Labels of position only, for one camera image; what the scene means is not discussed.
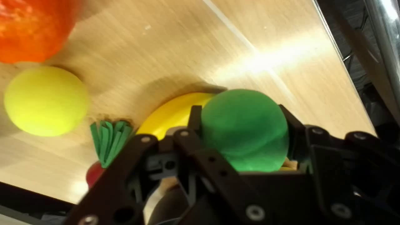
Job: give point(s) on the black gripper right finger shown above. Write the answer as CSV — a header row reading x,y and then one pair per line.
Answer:
x,y
341,175

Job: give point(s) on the yellow toy banana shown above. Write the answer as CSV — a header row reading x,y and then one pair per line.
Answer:
x,y
175,113

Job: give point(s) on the green round toy fruit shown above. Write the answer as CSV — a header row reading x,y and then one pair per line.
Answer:
x,y
245,129

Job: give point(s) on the yellow toy lemon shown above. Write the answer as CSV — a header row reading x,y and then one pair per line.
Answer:
x,y
45,102

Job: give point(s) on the orange toy pepper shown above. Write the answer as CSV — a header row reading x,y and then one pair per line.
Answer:
x,y
29,29

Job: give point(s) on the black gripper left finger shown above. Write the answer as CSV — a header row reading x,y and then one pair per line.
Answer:
x,y
200,183

